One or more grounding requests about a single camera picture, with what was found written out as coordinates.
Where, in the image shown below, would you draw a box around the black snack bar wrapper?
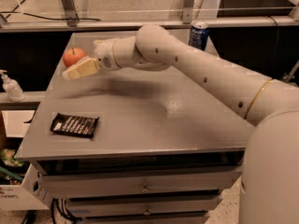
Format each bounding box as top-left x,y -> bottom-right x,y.
50,113 -> 99,138

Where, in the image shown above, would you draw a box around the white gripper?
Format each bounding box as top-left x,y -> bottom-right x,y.
62,38 -> 120,80

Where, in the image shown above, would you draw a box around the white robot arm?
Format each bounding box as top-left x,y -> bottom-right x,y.
63,25 -> 299,224

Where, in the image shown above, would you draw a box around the white cardboard box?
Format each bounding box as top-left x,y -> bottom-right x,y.
0,165 -> 52,211

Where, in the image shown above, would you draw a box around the grey drawer cabinet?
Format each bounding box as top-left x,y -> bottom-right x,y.
17,32 -> 252,224

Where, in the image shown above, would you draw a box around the black cables under cabinet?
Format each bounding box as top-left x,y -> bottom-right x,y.
50,198 -> 83,224

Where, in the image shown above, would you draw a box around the white pump bottle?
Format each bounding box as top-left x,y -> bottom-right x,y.
0,70 -> 25,102

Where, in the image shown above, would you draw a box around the blue pepsi can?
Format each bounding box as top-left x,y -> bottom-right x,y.
188,21 -> 209,50

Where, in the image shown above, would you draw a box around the black cable behind glass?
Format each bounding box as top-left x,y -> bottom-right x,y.
0,11 -> 102,22

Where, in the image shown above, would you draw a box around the red apple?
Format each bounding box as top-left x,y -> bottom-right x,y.
63,48 -> 87,68

